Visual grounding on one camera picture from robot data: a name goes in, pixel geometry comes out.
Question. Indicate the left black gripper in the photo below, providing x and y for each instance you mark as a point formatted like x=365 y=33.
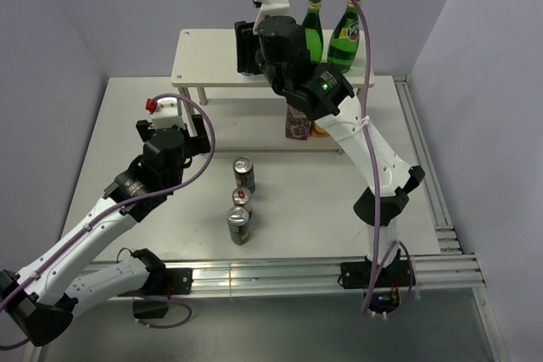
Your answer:
x=192 y=147

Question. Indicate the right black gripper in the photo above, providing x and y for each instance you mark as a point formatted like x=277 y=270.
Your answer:
x=246 y=41

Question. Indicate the green bottle with red label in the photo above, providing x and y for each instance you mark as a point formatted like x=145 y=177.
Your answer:
x=313 y=30

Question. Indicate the small red-top silver can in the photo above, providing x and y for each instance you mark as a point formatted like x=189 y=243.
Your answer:
x=242 y=197

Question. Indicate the green bottle with yellow label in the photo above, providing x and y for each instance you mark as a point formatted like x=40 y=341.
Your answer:
x=344 y=42

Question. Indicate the black can with yellow label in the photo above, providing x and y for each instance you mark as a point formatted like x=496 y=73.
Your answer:
x=238 y=224

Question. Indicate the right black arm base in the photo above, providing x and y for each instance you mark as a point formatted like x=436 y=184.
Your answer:
x=386 y=297

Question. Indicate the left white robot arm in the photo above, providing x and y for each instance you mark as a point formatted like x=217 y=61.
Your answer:
x=44 y=297

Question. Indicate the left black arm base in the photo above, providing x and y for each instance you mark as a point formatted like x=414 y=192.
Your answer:
x=160 y=288

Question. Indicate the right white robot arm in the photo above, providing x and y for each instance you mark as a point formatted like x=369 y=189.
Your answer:
x=326 y=97

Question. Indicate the white wooden two-tier shelf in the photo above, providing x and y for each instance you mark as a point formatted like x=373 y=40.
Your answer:
x=246 y=114

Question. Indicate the purple juice carton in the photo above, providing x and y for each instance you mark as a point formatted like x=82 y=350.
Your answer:
x=297 y=125

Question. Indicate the orange juice carton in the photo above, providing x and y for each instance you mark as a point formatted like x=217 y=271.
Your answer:
x=317 y=131

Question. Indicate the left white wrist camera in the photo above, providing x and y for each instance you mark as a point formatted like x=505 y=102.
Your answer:
x=165 y=113

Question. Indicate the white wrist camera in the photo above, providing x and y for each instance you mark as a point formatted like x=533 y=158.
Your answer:
x=165 y=113
x=268 y=9

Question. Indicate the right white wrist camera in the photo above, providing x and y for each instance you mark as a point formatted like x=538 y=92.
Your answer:
x=268 y=9

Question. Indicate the aluminium front rail frame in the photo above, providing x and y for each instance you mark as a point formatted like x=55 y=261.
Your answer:
x=450 y=269

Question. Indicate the aluminium right side rail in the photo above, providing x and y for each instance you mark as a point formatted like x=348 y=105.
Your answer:
x=428 y=167

